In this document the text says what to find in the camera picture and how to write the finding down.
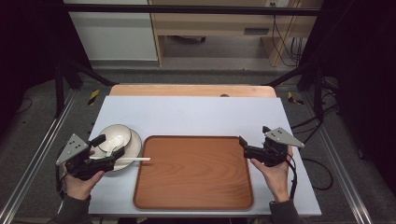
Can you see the black metal stand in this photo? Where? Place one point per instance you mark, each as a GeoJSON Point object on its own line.
{"type": "Point", "coordinates": [59, 90]}
{"type": "Point", "coordinates": [317, 93]}

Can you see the black curtain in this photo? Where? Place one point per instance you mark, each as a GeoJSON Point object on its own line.
{"type": "Point", "coordinates": [364, 77]}
{"type": "Point", "coordinates": [28, 46]}

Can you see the white table board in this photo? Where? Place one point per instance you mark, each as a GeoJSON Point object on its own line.
{"type": "Point", "coordinates": [193, 115]}

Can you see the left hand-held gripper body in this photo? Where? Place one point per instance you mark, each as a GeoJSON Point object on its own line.
{"type": "Point", "coordinates": [77, 161]}

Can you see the white bowl with dark rim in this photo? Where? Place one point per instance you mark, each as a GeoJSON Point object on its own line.
{"type": "Point", "coordinates": [120, 132]}

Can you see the white plate with dark rim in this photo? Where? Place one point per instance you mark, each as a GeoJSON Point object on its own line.
{"type": "Point", "coordinates": [134, 146]}

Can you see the person's left hand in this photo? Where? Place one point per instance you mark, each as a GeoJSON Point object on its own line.
{"type": "Point", "coordinates": [79, 188]}

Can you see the brown wooden tray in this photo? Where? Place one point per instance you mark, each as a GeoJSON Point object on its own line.
{"type": "Point", "coordinates": [193, 174]}

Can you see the black horizontal frame bar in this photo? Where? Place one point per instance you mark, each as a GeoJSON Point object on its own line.
{"type": "Point", "coordinates": [186, 9]}

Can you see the light wooden desk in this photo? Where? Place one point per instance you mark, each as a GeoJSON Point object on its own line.
{"type": "Point", "coordinates": [211, 23]}

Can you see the white wall outlet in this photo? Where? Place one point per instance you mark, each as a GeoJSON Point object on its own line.
{"type": "Point", "coordinates": [277, 2]}

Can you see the person's right hand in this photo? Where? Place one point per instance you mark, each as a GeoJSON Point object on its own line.
{"type": "Point", "coordinates": [277, 179]}

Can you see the light wooden table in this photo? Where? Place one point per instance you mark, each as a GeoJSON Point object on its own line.
{"type": "Point", "coordinates": [186, 90]}

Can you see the white chopstick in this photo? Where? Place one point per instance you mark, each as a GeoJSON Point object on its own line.
{"type": "Point", "coordinates": [137, 159]}

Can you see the aluminium floor rail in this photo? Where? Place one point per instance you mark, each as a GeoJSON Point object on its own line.
{"type": "Point", "coordinates": [37, 158]}
{"type": "Point", "coordinates": [339, 161]}

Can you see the white cabinet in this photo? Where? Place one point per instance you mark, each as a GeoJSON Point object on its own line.
{"type": "Point", "coordinates": [115, 37]}

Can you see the yellow and black tape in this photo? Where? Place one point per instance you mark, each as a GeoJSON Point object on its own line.
{"type": "Point", "coordinates": [93, 97]}
{"type": "Point", "coordinates": [291, 98]}

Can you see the white ceramic spoon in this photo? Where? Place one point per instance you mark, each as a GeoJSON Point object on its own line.
{"type": "Point", "coordinates": [114, 142]}

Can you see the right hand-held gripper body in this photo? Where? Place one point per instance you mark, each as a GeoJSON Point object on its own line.
{"type": "Point", "coordinates": [275, 152]}

